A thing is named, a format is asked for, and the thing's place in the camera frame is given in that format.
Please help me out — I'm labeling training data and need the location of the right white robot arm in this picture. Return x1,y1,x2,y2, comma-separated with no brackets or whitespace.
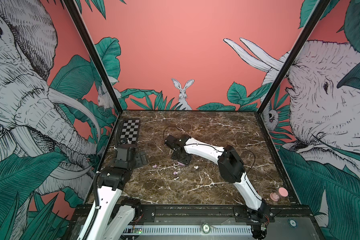
165,135,270,223

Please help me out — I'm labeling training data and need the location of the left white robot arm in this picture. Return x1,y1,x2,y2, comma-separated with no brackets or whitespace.
77,144,147,240

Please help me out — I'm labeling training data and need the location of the pink open round case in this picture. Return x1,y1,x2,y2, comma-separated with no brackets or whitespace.
270,187,289,202

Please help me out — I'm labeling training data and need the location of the black white checkerboard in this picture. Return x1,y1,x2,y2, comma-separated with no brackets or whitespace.
117,119,141,144

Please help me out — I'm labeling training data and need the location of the black corrugated cable conduit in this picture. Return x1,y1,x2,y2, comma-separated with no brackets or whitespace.
79,175,100,240

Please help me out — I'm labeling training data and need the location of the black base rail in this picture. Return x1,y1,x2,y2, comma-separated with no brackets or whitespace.
74,203,316,226

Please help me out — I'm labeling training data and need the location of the white slotted cable duct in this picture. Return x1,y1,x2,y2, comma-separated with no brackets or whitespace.
122,224,253,236

